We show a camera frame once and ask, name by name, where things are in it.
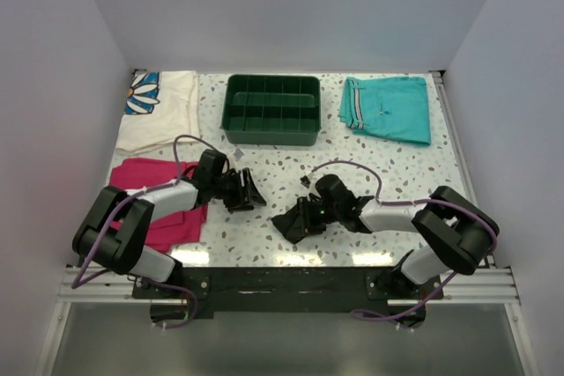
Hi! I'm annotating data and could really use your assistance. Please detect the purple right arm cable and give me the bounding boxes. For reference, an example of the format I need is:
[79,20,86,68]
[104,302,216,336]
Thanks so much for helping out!
[303,160,501,328]

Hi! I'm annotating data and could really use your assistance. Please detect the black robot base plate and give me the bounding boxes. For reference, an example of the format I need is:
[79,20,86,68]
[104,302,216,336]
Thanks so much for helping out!
[132,267,441,322]

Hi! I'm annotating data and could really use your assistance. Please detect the folded pink cloth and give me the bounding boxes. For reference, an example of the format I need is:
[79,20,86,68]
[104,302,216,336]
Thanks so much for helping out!
[108,158,208,253]

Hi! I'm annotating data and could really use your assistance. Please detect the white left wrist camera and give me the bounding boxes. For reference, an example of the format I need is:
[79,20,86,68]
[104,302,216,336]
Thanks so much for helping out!
[230,149,244,161]

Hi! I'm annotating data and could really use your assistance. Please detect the folded teal shorts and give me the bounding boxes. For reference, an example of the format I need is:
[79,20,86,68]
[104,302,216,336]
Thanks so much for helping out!
[338,76,432,146]

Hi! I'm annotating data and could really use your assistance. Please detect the aluminium frame rail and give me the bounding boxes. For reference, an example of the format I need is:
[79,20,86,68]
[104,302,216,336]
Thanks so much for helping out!
[56,264,153,305]

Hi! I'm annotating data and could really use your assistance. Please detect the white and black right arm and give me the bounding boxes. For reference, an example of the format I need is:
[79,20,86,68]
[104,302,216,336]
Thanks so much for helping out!
[293,174,500,299]

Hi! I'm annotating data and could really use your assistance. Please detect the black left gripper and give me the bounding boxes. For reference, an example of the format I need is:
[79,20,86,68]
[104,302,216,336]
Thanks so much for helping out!
[210,168,265,212]

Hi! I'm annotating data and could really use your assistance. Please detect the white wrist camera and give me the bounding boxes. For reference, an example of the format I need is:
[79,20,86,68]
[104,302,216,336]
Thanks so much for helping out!
[300,173,315,189]
[230,149,244,161]

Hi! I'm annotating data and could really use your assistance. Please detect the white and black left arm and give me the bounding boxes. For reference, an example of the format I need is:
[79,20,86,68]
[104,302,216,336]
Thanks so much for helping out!
[71,149,266,299]

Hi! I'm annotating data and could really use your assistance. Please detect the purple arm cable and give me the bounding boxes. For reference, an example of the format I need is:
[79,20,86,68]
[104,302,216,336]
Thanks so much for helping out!
[70,134,217,329]
[303,160,501,328]

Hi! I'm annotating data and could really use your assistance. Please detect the black striped underwear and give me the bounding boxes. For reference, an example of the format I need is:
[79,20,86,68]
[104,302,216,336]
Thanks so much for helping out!
[271,208,307,244]

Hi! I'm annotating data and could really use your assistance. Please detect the green plastic divided tray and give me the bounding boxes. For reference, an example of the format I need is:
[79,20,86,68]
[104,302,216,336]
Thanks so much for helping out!
[221,74,322,147]

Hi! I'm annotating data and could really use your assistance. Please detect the cream daisy print shirt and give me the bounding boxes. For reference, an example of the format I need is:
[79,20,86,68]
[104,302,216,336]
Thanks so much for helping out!
[115,70,200,154]

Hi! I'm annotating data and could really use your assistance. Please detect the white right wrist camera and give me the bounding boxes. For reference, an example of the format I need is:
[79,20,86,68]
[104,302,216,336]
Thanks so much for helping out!
[300,173,315,189]

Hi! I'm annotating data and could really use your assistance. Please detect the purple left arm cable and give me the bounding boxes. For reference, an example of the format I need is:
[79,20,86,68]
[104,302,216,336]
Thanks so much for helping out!
[70,134,217,329]

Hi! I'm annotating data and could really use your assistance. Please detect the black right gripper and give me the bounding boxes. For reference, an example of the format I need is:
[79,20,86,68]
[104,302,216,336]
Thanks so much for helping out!
[286,196,341,240]

